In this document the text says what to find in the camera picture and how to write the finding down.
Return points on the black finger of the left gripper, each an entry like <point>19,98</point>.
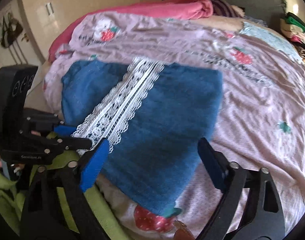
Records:
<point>69,143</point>

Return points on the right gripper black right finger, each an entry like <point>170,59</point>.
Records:
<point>215,164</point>

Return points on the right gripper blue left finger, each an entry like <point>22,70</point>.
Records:
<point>91,164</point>

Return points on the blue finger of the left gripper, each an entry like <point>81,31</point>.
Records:
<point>63,130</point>

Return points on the blue denim lace-trimmed pants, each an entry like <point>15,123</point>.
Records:
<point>152,115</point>

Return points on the pink strawberry print bedsheet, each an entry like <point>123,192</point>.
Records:
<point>260,126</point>

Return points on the green blanket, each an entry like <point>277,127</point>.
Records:
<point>54,207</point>

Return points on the light blue crochet cloth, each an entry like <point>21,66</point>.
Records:
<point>273,40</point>

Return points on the stack of folded clothes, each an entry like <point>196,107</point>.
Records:
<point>293,28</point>

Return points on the striped dark purple garment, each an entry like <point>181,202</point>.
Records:
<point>222,8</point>

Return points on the pink blanket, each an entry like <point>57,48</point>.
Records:
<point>177,9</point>

